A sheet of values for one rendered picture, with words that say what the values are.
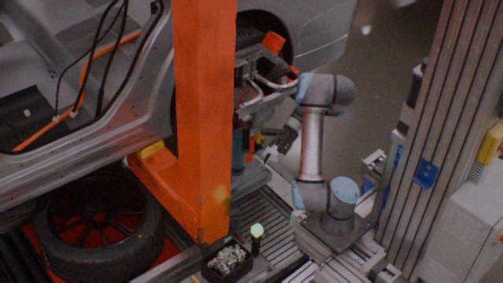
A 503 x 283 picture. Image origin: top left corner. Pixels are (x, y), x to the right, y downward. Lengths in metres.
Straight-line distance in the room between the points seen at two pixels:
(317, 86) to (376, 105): 2.29
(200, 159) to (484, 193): 1.07
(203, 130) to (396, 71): 2.97
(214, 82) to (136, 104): 0.69
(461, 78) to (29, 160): 1.76
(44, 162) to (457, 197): 1.70
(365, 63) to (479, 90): 3.11
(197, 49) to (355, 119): 2.50
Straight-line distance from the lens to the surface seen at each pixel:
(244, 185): 3.43
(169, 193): 2.67
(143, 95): 2.64
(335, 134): 4.08
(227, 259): 2.55
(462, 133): 1.95
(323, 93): 2.17
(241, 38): 2.79
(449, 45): 1.84
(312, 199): 2.21
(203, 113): 2.09
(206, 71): 1.98
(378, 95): 4.55
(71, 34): 3.21
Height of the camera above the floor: 2.62
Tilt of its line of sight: 42 degrees down
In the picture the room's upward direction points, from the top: 4 degrees clockwise
